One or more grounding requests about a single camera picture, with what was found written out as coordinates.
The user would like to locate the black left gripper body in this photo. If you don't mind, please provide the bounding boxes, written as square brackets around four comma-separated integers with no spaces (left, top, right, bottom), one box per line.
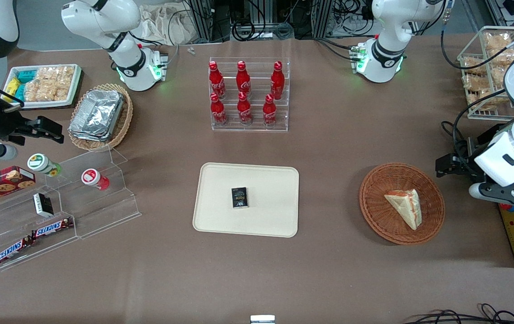
[452,137,488,181]

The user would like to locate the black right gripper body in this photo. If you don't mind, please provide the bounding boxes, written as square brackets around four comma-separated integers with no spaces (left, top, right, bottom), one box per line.
[0,102,28,146]

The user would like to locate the triangle sandwich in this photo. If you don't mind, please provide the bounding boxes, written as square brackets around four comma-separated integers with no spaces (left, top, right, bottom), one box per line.
[384,189,422,231]

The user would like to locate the white rectangular snack tray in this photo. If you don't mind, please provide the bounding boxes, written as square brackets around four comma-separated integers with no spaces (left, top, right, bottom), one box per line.
[3,64,83,110]

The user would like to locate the brown round wicker basket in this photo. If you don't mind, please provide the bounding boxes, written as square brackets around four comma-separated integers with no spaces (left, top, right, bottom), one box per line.
[359,162,446,246]

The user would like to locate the light oval wicker basket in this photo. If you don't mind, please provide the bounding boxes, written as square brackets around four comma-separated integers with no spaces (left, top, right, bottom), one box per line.
[68,83,134,152]

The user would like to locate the cream plastic tray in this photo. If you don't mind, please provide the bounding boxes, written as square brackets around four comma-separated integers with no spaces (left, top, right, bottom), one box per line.
[193,162,300,238]

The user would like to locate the green lid drink bottle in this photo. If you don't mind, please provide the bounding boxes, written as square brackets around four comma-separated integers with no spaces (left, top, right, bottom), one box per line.
[27,153,63,177]

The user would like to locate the yellow snack packet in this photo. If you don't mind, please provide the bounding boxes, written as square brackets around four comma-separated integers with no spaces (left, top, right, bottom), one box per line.
[4,77,22,98]

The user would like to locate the stacked foil containers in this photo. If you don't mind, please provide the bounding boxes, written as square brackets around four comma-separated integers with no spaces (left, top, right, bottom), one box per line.
[68,89,126,143]

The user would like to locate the red cookie box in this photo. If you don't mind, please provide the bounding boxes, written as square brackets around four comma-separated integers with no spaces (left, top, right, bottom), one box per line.
[0,166,36,209]

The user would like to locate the clear bag of crackers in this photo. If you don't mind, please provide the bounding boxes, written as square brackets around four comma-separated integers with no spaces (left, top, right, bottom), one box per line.
[484,31,513,51]
[466,89,509,112]
[461,56,488,73]
[462,74,492,91]
[492,47,514,69]

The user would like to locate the red lid drink bottle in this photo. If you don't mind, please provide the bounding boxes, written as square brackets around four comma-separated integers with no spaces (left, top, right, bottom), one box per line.
[81,168,110,191]

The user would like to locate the black and white small box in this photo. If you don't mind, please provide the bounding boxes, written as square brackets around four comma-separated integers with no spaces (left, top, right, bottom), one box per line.
[33,193,54,218]

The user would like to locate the Snickers bar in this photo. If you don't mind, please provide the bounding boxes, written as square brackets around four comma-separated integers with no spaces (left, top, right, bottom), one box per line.
[0,237,35,266]
[31,217,75,239]

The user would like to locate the clear acrylic step shelf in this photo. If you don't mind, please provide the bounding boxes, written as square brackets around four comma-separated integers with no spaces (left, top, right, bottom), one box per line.
[0,146,142,272]

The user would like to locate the beige cloth bag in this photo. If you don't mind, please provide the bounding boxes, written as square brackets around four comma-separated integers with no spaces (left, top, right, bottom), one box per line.
[137,4,200,46]

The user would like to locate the red cola bottle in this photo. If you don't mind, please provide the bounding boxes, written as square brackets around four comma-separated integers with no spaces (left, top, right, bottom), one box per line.
[210,93,228,126]
[270,61,285,100]
[208,61,226,100]
[262,94,277,127]
[236,61,252,97]
[237,91,253,126]

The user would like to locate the clear acrylic bottle rack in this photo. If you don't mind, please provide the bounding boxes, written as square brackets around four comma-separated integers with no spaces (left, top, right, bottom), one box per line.
[209,57,290,132]

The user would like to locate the black looped gripper cable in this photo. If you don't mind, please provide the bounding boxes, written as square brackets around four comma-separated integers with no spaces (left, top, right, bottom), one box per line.
[440,88,509,177]

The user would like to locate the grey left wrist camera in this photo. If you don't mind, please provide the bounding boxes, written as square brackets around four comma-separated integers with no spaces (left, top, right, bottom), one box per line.
[469,177,514,210]

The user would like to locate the white wire basket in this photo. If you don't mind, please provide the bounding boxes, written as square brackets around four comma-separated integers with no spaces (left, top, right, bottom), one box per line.
[457,26,514,121]

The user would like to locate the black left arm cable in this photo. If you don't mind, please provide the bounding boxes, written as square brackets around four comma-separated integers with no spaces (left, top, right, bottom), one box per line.
[440,0,464,71]

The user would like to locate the black right base cable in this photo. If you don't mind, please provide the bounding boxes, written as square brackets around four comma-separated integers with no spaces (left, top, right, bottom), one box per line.
[129,31,180,69]

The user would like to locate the black cables at table edge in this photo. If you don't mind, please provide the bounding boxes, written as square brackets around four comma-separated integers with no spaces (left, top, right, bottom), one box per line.
[402,303,514,324]

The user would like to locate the black left base cables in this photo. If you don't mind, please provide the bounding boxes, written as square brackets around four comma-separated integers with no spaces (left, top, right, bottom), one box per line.
[315,38,362,62]

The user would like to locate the aluminium frame post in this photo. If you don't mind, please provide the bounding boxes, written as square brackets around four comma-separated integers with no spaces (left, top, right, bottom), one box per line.
[185,0,231,44]
[312,0,335,40]

